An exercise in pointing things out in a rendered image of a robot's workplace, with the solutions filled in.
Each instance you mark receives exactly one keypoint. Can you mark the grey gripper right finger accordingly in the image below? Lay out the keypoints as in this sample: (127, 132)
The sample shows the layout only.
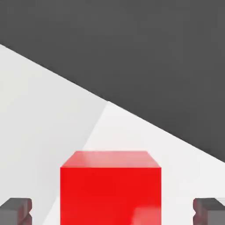
(211, 212)

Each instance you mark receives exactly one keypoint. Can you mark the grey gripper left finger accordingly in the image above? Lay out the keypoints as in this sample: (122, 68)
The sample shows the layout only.
(14, 211)

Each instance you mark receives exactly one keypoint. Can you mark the small red cube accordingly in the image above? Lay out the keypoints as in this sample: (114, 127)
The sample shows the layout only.
(110, 191)

